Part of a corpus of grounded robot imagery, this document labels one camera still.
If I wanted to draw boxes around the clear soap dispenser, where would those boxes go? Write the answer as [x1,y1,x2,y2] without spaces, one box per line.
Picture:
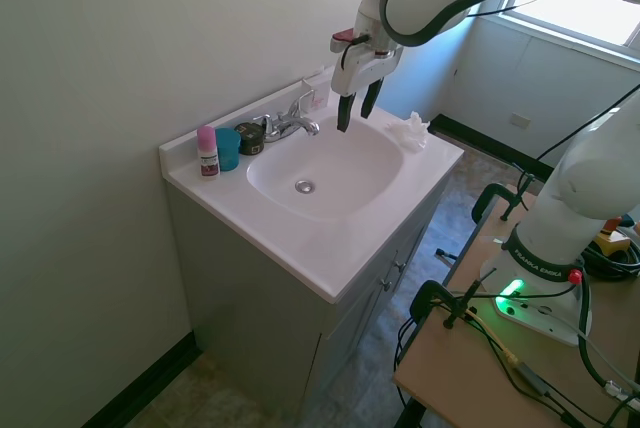
[301,65,334,110]

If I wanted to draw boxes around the grey cable adapter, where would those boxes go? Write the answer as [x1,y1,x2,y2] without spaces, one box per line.
[514,360,552,397]

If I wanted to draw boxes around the black baseboard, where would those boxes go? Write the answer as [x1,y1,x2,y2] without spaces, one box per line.
[428,114,557,180]
[74,330,204,428]

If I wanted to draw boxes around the black C-clamp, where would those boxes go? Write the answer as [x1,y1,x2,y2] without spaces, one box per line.
[470,172,537,225]
[408,267,499,332]

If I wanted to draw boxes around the black cable bundle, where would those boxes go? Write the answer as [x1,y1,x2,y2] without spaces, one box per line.
[574,235,640,282]

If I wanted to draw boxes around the red and black wrist camera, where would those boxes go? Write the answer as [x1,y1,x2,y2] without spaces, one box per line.
[329,29,372,55]

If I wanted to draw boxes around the pink capped roll-on bottle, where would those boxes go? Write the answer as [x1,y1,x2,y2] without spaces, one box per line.
[196,125,221,181]

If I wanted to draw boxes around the white tissue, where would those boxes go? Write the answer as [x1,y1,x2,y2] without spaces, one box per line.
[384,110,432,153]

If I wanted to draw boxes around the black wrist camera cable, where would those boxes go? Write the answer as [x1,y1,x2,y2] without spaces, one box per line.
[338,34,372,72]

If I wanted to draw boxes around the blue plastic cup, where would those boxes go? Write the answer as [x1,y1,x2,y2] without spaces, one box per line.
[214,127,243,173]

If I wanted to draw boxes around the white sink countertop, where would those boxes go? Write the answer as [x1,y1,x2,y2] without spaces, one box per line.
[158,78,466,305]

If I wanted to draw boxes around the yellow emergency stop box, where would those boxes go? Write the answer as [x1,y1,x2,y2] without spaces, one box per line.
[597,215,640,260]

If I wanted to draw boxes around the long black cable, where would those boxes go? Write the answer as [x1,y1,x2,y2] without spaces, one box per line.
[509,81,640,170]

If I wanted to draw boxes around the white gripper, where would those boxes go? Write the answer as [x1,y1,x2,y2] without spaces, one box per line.
[330,45,404,134]

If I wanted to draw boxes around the dark round tin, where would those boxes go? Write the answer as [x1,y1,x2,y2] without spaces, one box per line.
[233,121,267,157]

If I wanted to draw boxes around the chrome two-handle faucet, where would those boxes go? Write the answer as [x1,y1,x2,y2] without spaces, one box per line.
[254,89,321,144]

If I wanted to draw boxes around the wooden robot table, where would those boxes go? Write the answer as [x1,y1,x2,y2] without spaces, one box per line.
[392,182,640,428]

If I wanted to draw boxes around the grey vanity cabinet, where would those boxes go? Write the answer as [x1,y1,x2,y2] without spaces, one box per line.
[164,162,454,402]

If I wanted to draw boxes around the yellow cable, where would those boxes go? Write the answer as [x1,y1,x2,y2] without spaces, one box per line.
[462,310,522,365]

